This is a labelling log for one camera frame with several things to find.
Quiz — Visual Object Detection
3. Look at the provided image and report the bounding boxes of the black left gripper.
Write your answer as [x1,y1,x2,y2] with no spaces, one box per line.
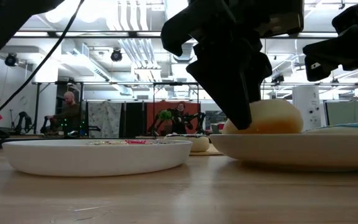
[160,0,304,131]

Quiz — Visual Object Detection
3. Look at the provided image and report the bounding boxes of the large pink glazed donut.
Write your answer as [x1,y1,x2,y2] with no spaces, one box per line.
[222,99,304,135]

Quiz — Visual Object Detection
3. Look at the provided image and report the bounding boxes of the small cream object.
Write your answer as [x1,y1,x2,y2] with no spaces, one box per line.
[163,133,211,153]

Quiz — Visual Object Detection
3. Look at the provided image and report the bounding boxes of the large blue glazed donut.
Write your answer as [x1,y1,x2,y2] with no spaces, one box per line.
[305,122,358,134]

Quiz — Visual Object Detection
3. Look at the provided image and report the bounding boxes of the small white glazed donut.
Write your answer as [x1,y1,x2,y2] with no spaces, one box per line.
[85,140,127,146]

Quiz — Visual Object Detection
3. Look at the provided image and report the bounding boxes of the black hanging spotlight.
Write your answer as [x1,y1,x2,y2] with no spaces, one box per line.
[271,73,285,85]
[4,52,19,67]
[110,48,123,63]

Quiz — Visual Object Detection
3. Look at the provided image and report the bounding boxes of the green partition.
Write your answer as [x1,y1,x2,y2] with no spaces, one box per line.
[324,100,358,125]

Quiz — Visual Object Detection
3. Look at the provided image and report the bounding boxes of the white pillar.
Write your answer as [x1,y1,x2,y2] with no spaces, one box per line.
[291,85,323,133]

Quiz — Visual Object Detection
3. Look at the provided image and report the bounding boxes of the person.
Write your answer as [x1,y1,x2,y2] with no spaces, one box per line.
[46,90,81,137]
[168,101,196,135]

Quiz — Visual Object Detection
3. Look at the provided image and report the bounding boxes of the round woven straw placemat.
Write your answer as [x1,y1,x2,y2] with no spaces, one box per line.
[190,143,223,156]

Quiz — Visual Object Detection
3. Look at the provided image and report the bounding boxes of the tan wooden bowl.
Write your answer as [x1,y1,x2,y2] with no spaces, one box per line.
[209,133,358,172]

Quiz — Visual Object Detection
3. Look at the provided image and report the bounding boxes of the small green background plant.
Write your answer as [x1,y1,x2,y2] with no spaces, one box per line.
[158,109,173,122]

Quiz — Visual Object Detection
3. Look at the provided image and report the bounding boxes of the orange partition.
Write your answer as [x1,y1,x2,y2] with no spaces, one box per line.
[146,101,200,134]

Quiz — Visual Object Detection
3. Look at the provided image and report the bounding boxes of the grey patterned curtain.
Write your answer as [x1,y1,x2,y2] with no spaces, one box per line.
[88,101,122,139]

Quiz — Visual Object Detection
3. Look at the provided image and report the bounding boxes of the white round plate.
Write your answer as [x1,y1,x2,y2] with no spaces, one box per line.
[1,139,194,177]

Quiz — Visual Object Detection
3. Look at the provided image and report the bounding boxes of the black background workstation frame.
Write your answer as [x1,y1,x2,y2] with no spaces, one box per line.
[32,81,203,138]

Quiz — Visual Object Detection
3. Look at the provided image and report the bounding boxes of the silver ventilation duct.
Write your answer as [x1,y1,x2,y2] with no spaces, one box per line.
[163,0,198,65]

